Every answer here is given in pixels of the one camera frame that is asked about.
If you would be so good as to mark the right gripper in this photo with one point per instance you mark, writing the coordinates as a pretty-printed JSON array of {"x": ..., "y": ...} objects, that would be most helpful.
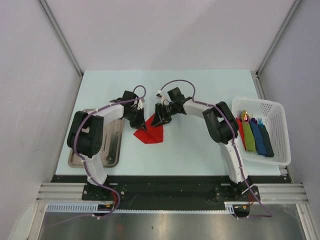
[{"x": 160, "y": 117}]

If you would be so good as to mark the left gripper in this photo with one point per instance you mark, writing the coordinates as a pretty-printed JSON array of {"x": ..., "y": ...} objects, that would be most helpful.
[{"x": 140, "y": 124}]

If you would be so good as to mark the red paper napkin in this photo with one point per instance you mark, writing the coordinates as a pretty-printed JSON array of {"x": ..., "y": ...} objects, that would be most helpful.
[{"x": 152, "y": 135}]

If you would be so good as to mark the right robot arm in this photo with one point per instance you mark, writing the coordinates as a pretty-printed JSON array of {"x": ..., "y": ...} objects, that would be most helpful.
[{"x": 220, "y": 122}]

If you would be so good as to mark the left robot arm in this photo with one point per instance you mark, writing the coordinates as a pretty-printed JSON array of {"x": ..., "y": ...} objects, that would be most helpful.
[{"x": 94, "y": 169}]

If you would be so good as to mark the red napkin in basket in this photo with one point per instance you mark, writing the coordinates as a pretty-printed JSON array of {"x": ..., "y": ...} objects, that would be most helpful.
[{"x": 241, "y": 131}]

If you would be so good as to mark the green rolled napkin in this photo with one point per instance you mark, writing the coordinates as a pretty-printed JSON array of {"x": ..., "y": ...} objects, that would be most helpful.
[{"x": 249, "y": 140}]

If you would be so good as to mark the blue rolled napkin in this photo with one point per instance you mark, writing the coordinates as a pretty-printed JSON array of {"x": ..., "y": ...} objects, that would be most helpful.
[{"x": 259, "y": 143}]

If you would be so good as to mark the dark navy rolled napkin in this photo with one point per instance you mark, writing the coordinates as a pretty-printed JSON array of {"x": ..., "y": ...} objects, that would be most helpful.
[{"x": 266, "y": 139}]

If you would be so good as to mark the metal tray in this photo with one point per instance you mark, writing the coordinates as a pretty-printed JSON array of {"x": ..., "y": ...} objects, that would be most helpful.
[{"x": 112, "y": 145}]

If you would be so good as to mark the white plastic basket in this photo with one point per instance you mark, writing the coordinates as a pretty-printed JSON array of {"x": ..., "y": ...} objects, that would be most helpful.
[{"x": 273, "y": 118}]

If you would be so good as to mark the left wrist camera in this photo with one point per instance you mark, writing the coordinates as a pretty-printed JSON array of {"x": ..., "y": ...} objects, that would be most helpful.
[{"x": 139, "y": 104}]

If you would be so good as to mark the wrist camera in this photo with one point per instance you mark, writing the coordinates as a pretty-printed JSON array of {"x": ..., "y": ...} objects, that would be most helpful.
[
  {"x": 139, "y": 104},
  {"x": 161, "y": 97}
]

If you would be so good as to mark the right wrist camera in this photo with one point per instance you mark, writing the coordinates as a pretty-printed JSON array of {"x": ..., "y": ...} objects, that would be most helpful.
[{"x": 161, "y": 97}]

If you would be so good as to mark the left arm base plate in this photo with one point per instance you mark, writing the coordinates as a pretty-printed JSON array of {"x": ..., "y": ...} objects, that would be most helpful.
[{"x": 96, "y": 193}]

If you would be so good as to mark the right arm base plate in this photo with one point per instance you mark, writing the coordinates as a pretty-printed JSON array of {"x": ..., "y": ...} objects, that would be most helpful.
[{"x": 232, "y": 193}]

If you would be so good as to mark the white cable duct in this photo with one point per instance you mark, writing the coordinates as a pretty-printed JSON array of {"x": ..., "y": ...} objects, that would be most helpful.
[{"x": 99, "y": 208}]

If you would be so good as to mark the aluminium frame rail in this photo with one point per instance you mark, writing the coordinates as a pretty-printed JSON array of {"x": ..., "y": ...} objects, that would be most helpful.
[{"x": 270, "y": 193}]

